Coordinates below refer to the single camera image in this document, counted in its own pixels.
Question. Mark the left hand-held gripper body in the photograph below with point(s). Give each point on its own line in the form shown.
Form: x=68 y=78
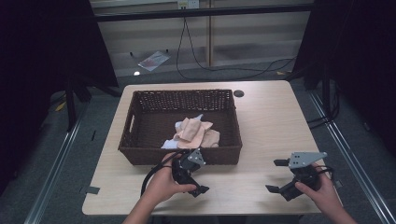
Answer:
x=183 y=168

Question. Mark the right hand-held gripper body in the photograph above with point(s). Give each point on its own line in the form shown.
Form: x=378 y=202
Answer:
x=303 y=174

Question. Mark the white cloth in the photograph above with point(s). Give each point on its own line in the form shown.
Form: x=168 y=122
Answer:
x=169 y=144

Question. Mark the peach cloth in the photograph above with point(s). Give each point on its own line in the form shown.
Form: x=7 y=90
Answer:
x=193 y=132

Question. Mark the brown woven basket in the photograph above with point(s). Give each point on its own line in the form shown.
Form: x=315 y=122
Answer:
x=155 y=121

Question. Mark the person's right hand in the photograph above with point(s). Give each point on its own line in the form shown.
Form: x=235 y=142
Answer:
x=323 y=191

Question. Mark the person's left hand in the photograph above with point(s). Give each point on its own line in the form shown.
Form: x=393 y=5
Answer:
x=162 y=186

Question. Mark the grey tape piece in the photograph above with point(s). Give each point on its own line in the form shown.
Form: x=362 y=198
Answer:
x=91 y=189

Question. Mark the flat plastic packet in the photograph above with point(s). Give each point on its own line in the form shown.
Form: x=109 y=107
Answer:
x=154 y=60

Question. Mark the black metal stand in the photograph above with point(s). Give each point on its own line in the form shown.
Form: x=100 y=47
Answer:
x=72 y=102

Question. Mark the black curtain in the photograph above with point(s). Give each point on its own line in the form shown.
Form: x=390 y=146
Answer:
x=46 y=46
x=358 y=46

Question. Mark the black horizontal bar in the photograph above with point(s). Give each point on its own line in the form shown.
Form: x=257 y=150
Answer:
x=202 y=12

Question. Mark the metal floor rail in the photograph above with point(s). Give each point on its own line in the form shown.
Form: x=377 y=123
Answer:
x=54 y=174
x=351 y=161

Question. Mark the white wall socket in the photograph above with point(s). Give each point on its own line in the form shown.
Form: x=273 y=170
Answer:
x=188 y=3

